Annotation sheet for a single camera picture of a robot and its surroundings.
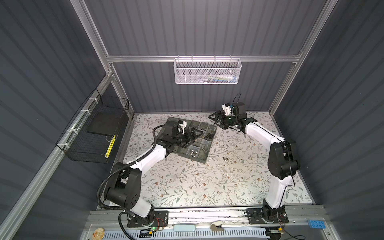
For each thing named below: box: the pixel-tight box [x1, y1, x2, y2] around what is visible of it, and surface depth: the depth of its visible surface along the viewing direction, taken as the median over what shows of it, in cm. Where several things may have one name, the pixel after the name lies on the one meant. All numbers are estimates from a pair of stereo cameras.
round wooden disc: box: [92, 227, 105, 240], surface depth 71 cm
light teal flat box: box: [173, 224, 196, 232], surface depth 71 cm
